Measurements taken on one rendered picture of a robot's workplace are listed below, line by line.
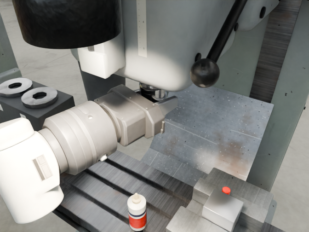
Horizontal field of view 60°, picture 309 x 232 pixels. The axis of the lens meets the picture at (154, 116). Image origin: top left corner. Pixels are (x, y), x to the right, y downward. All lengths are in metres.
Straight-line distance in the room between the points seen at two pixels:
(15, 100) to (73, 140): 0.46
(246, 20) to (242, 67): 0.34
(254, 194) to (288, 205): 1.35
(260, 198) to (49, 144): 0.48
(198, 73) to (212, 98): 0.58
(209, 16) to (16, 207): 0.32
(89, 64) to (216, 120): 0.58
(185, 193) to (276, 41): 0.44
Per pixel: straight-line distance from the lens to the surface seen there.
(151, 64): 0.32
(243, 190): 0.67
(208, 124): 0.85
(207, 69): 0.27
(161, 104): 0.44
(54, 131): 0.36
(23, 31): 0.21
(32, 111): 0.73
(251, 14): 0.46
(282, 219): 1.93
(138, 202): 0.60
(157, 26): 0.30
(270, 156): 0.92
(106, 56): 0.31
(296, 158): 2.36
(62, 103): 0.74
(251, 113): 0.82
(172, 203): 0.71
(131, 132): 0.40
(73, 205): 0.73
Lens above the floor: 1.49
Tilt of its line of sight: 36 degrees down
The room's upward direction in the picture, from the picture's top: straight up
